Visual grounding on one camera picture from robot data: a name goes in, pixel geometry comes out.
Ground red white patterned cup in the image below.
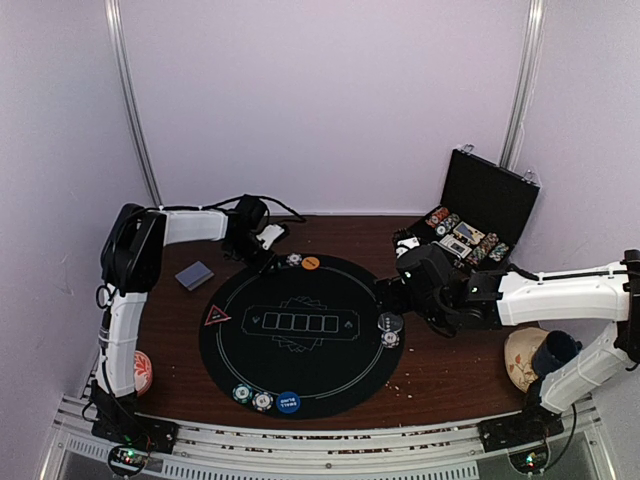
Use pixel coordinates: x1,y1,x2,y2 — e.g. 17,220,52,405
134,350,153,396

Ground blue white chip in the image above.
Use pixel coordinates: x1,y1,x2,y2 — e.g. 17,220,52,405
252,391,274,412
286,253,303,266
381,331,400,349

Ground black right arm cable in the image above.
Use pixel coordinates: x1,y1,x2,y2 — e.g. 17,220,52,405
529,399,579,474

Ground blue patterned card deck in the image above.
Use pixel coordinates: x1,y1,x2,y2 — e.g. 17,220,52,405
175,261,214,291

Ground clear round dealer button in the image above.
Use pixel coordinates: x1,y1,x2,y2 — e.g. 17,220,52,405
377,312,404,333

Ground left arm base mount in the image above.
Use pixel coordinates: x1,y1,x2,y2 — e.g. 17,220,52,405
90,380,178,454

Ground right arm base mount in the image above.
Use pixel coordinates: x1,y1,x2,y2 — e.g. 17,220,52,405
477,406,564,475

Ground black poker chip case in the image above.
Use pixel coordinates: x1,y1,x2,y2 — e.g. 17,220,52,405
408,149,540,273

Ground right chip rows in case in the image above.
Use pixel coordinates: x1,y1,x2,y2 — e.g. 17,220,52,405
466,233,511,266

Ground red chip row in case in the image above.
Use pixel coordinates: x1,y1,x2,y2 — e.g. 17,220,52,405
425,206,450,228

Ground aluminium frame post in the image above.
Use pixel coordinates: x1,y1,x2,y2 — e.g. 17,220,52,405
499,0,545,171
104,0,163,207

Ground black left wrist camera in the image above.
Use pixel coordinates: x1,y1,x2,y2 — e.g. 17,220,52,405
234,194,268,232

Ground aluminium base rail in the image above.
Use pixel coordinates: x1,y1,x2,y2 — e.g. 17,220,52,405
47,392,616,480

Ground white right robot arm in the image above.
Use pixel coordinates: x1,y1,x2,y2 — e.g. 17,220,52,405
375,245,639,442

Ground aluminium frame post right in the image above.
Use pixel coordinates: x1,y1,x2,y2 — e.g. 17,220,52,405
499,0,545,171

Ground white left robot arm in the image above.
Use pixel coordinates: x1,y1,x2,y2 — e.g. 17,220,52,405
97,197,288,399

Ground dark blue mug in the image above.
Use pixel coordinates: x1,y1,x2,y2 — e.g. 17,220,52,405
531,330,583,378

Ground blue small blind button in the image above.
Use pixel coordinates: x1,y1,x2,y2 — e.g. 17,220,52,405
276,391,301,415

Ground yellow big blind button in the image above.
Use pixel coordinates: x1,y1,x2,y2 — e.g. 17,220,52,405
301,256,320,271

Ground card deck in case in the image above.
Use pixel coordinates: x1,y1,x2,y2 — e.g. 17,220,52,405
438,221,486,259

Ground round wooden coaster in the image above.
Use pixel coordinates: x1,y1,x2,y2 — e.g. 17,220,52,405
504,327,551,393

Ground red triangular all-in marker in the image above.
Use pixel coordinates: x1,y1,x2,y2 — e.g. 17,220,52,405
203,305,231,327

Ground aluminium frame post left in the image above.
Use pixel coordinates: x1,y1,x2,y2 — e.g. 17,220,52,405
104,0,163,207

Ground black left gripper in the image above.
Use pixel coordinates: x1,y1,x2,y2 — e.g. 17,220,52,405
227,233,280,278

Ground round black poker mat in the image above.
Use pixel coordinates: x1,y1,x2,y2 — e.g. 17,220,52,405
199,253,405,420

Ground green chip row in case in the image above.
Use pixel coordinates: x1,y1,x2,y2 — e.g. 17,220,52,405
435,214,460,237

